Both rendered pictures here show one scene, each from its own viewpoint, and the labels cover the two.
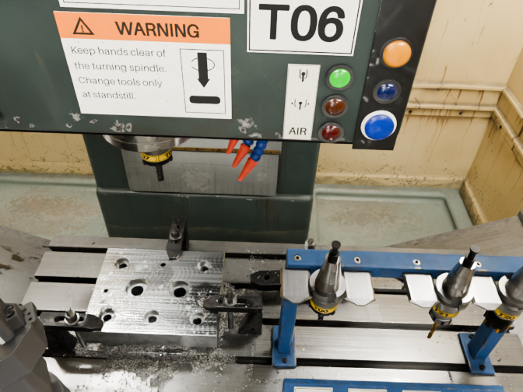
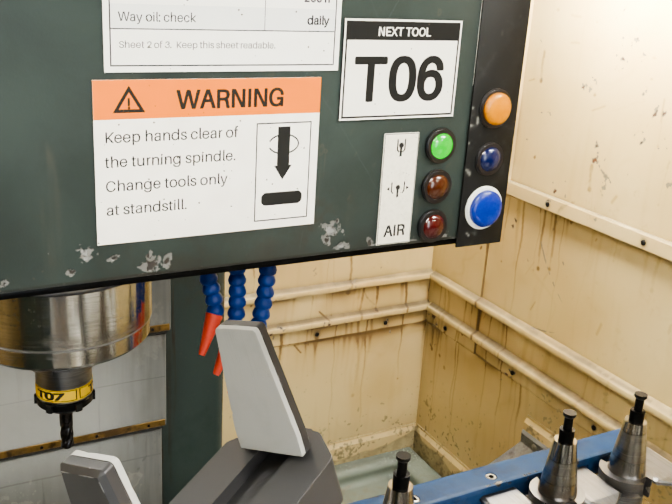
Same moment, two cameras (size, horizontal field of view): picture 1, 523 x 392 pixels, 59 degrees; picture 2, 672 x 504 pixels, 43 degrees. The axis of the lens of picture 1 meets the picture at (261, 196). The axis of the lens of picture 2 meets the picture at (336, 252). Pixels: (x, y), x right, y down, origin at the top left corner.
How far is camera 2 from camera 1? 0.34 m
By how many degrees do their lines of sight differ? 34
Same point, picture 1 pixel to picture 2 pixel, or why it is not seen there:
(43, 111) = (32, 252)
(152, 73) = (215, 164)
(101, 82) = (140, 187)
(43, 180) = not seen: outside the picture
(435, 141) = (361, 374)
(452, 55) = not seen: hidden behind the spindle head
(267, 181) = (145, 487)
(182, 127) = (246, 248)
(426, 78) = (328, 279)
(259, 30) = (354, 91)
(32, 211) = not seen: outside the picture
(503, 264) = (590, 447)
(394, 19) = (491, 68)
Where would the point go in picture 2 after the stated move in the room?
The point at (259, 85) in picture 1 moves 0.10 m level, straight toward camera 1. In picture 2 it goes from (350, 167) to (428, 204)
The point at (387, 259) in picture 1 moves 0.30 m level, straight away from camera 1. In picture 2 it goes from (453, 484) to (411, 365)
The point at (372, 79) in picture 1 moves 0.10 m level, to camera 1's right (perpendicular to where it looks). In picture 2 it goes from (473, 145) to (571, 139)
